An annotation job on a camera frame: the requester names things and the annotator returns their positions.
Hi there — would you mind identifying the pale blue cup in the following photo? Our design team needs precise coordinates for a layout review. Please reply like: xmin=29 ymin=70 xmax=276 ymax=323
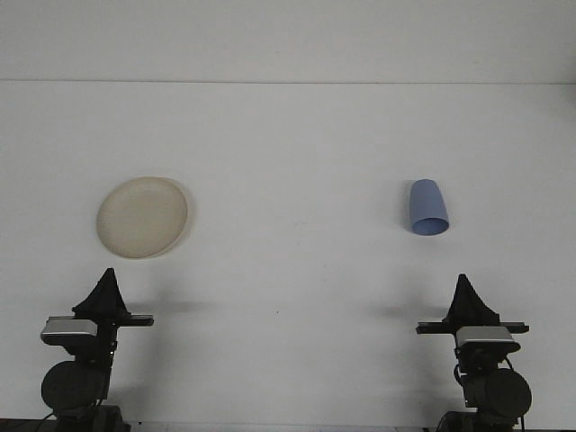
xmin=408 ymin=178 xmax=451 ymax=238

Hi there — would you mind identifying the pale cream round plate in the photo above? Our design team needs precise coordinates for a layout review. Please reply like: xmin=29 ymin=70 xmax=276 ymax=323
xmin=95 ymin=175 xmax=195 ymax=261

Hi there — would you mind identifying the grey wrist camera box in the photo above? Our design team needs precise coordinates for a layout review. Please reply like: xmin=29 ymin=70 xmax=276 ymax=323
xmin=40 ymin=316 xmax=99 ymax=347
xmin=454 ymin=326 xmax=522 ymax=355

